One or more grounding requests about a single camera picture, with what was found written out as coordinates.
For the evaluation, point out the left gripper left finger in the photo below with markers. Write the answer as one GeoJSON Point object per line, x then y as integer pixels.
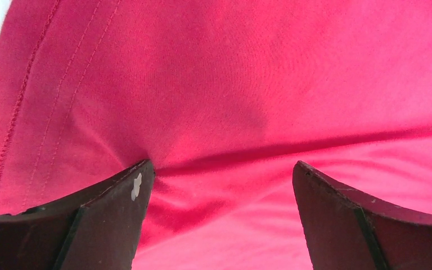
{"type": "Point", "coordinates": [98, 227]}

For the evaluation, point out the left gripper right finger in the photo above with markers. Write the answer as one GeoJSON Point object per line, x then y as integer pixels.
{"type": "Point", "coordinates": [346, 228]}

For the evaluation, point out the crimson red t-shirt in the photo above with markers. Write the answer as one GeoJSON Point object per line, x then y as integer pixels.
{"type": "Point", "coordinates": [224, 97]}

